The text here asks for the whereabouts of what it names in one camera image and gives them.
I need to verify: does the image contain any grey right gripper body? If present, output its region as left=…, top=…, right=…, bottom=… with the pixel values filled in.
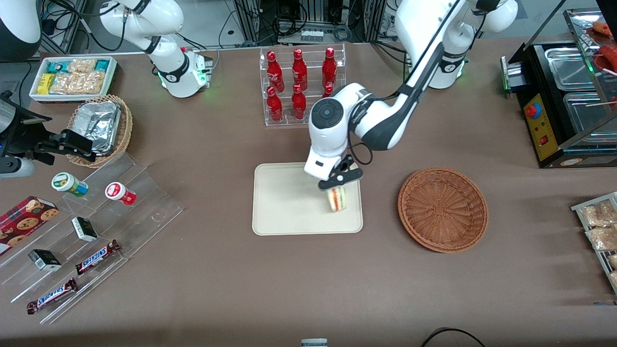
left=0, top=94, right=23, bottom=145

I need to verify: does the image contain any triangular sandwich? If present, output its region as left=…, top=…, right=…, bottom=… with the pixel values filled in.
left=326, top=185, right=348, bottom=213

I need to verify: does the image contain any silver foil tray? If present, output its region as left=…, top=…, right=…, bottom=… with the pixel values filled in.
left=71, top=100, right=122, bottom=156

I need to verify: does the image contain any cream rectangular tray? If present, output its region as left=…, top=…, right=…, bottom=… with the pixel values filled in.
left=252, top=160, right=363, bottom=236

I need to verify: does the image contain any oval light wicker basket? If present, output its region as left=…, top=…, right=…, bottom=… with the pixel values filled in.
left=67, top=94, right=134, bottom=168

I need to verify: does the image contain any round brown wicker basket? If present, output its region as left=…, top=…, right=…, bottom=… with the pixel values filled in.
left=398, top=167, right=489, bottom=254

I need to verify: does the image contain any green lidded yogurt cup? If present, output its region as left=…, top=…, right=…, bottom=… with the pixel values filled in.
left=52, top=172, right=89, bottom=198

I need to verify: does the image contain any white rectangular snack bin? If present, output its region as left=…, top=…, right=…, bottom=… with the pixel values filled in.
left=29, top=56, right=118, bottom=104

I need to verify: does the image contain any large tan cracker bag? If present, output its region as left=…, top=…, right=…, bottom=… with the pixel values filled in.
left=49, top=71, right=106, bottom=95

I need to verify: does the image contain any red lidded yogurt cup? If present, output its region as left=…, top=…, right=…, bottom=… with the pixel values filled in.
left=105, top=182, right=137, bottom=206

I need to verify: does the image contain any red cookie box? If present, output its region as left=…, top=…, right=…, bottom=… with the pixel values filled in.
left=0, top=195, right=59, bottom=256

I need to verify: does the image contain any small tan cracker bag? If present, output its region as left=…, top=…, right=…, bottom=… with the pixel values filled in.
left=67, top=58, right=97, bottom=74

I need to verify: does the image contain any small black carton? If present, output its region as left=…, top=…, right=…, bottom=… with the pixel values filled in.
left=71, top=216, right=98, bottom=242
left=28, top=249, right=62, bottom=271

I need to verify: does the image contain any clear acrylic step display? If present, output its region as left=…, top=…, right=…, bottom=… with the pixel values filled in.
left=0, top=152, right=184, bottom=324

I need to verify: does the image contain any Snickers chocolate bar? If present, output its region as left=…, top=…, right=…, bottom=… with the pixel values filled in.
left=75, top=240, right=121, bottom=276
left=27, top=278, right=79, bottom=315

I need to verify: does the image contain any clear acrylic bottle rack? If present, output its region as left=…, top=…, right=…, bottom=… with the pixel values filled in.
left=259, top=42, right=347, bottom=127

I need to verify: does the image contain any black hot food machine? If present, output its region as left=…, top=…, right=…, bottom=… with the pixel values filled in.
left=500, top=0, right=617, bottom=169

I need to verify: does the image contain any steel food pan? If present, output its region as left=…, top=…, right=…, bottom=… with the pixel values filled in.
left=545, top=46, right=599, bottom=92
left=562, top=91, right=617, bottom=141

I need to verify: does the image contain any red sausage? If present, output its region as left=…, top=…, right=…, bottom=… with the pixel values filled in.
left=598, top=43, right=617, bottom=74

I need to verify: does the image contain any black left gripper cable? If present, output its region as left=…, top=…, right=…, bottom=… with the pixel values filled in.
left=348, top=137, right=376, bottom=167

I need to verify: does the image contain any black looped table cable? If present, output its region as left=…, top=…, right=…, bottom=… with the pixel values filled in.
left=420, top=327, right=486, bottom=347

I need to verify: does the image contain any grey wire rack tray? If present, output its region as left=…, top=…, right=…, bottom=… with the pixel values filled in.
left=571, top=192, right=617, bottom=295

